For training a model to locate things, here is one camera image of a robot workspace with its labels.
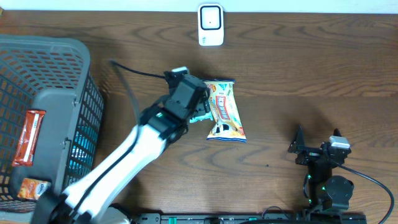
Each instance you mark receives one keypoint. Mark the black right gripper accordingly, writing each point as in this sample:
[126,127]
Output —
[298,145]

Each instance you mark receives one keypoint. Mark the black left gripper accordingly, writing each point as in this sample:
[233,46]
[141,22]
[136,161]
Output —
[203,105]

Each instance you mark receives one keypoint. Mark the pale teal snack packet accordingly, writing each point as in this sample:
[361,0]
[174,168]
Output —
[202,117]

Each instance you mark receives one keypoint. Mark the yellow snack bag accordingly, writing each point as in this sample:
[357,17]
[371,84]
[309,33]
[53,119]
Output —
[228,125]

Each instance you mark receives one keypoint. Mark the red orange snack bar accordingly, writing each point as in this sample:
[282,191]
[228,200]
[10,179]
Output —
[28,139]

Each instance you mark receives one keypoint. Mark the small orange snack packet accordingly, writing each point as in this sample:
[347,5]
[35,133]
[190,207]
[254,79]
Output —
[32,189]

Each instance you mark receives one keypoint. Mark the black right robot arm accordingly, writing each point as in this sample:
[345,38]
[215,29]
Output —
[325,192]

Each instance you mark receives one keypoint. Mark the white barcode scanner box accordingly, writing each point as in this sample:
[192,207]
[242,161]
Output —
[210,24]

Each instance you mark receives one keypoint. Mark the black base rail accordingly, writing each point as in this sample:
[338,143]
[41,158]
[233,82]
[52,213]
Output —
[269,216]

